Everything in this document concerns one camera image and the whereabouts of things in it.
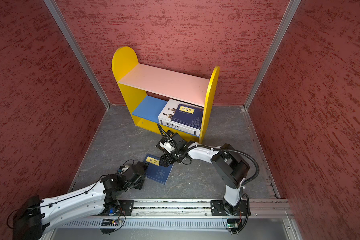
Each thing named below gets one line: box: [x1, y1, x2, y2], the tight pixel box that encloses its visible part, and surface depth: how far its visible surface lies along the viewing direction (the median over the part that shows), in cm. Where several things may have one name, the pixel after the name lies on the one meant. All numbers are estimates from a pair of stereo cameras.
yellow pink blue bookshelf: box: [112, 47, 221, 144], surface depth 79 cm
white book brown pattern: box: [158, 99, 201, 131], surface depth 90 cm
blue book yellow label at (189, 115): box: [171, 103, 204, 130], surface depth 88 cm
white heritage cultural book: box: [158, 119, 201, 137], surface depth 88 cm
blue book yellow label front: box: [143, 153, 174, 185], surface depth 87 cm
